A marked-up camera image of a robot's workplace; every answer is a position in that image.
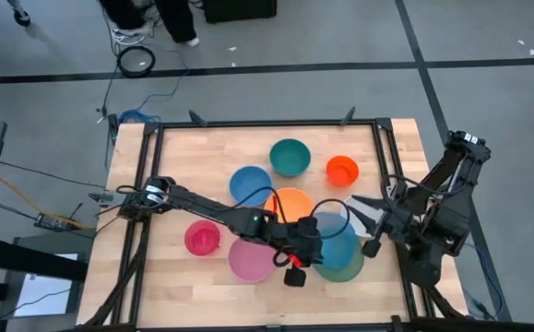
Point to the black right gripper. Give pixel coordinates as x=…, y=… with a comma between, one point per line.
x=388, y=223

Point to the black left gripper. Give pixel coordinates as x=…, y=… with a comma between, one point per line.
x=305, y=242

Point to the teal plastic bowl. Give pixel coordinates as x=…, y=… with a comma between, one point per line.
x=289, y=157

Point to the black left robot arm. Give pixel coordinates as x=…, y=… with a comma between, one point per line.
x=202, y=205

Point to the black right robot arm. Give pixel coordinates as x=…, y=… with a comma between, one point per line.
x=451, y=221

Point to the white plastic bowl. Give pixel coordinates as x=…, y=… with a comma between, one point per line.
x=350, y=216

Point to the light blue plastic bowl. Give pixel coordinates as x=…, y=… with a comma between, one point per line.
x=338, y=249

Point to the orange plastic bowl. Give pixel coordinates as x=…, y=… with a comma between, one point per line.
x=294, y=203

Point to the small red-orange plastic bowl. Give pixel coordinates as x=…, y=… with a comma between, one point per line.
x=342, y=170

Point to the green plastic bowl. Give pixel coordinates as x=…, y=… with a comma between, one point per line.
x=350, y=272

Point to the pink plastic bowl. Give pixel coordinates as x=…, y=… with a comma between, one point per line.
x=250, y=260

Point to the small magenta plastic bowl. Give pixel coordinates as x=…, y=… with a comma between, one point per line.
x=202, y=237

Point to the black box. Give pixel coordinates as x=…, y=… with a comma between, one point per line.
x=239, y=9

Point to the black power adapter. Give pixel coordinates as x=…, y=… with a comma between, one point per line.
x=52, y=222

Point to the black side table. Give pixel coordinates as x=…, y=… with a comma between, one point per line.
x=17, y=260

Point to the black chair caster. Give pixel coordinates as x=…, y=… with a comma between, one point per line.
x=21, y=18

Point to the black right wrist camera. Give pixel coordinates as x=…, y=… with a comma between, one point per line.
x=371, y=249

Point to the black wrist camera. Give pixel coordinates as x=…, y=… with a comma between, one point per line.
x=294, y=277
x=371, y=249

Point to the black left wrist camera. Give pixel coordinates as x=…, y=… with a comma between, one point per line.
x=294, y=277

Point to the black aluminium table frame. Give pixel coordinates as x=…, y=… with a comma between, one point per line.
x=266, y=123

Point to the grey metal bracket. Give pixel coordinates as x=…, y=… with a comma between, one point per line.
x=101, y=197

